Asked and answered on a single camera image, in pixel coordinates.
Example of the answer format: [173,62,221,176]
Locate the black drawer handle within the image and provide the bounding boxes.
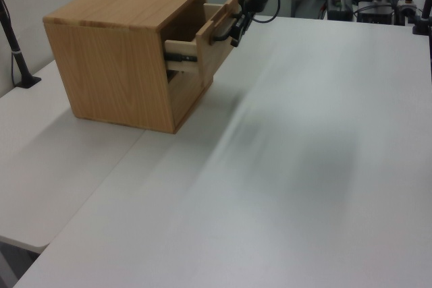
[208,14,240,47]

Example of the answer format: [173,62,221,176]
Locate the wooden drawer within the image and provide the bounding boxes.
[164,0,253,95]

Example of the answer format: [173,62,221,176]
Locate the black electronics box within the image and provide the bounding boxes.
[325,0,356,21]

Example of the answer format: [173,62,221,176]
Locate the wooden cabinet box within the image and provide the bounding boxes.
[43,0,207,135]

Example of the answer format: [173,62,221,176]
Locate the grey box with black knob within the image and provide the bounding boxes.
[396,0,419,16]

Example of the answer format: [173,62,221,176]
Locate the black drawer slide rail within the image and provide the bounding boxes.
[165,51,198,65]

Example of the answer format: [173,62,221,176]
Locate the black camera stand with clamp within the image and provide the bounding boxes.
[410,0,432,36]
[0,0,43,88]

